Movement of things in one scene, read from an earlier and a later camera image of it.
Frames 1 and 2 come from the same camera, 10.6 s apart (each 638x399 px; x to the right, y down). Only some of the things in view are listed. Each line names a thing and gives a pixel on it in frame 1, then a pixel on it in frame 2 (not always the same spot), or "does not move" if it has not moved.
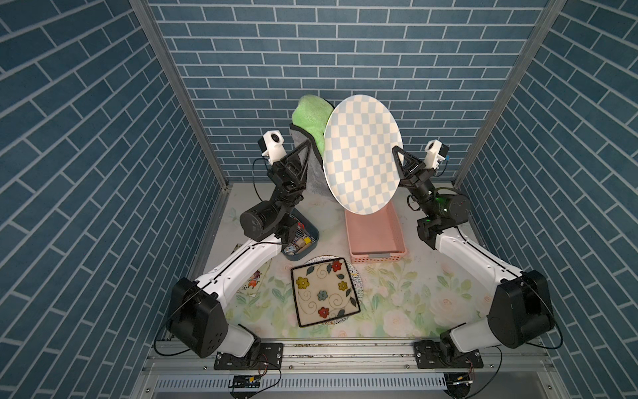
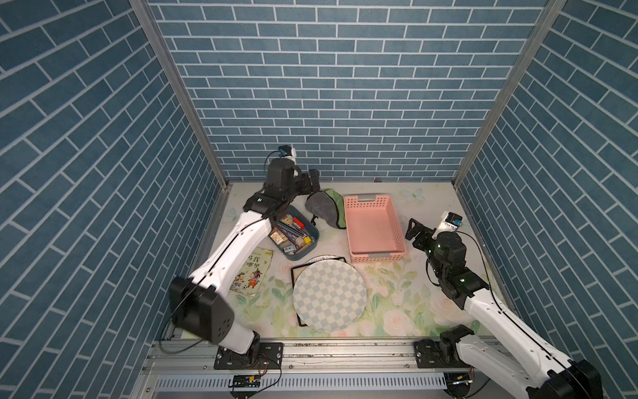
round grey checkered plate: (360, 165) -> (329, 295)
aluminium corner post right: (510, 89) does not move
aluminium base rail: (187, 370) does not move
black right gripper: (414, 178) -> (426, 234)
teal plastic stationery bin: (304, 236) does not move
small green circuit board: (247, 381) does not move
